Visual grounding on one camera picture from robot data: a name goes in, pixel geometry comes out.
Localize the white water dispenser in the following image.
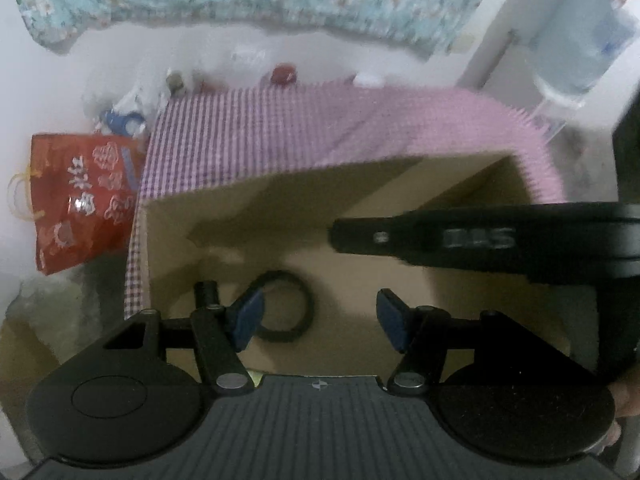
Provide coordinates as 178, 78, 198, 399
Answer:
531, 94, 601, 143

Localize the purple checkered tablecloth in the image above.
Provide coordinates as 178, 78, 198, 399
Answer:
122, 81, 566, 321

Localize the brown cardboard box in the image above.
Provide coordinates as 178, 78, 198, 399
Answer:
132, 152, 571, 381

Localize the red gift bag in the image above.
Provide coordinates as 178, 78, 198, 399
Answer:
7, 132, 147, 277

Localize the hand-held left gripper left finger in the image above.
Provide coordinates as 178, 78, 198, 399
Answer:
102, 290, 266, 395

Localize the blue white packet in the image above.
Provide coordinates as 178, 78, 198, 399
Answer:
100, 102, 148, 138

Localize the black tape roll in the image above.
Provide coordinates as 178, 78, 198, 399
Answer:
239, 270, 317, 343

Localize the dark red round object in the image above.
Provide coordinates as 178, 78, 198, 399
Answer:
271, 62, 299, 86

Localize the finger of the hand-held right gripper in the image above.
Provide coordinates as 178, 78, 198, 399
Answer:
330, 212, 432, 264

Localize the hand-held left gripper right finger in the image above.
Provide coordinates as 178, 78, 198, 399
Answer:
376, 288, 571, 396

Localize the black cosmetic tube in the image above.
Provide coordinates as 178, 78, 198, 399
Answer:
194, 281, 219, 311

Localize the blue water jug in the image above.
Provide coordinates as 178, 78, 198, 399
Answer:
527, 0, 638, 108

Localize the person's right hand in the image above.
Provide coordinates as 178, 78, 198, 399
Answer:
606, 382, 640, 457

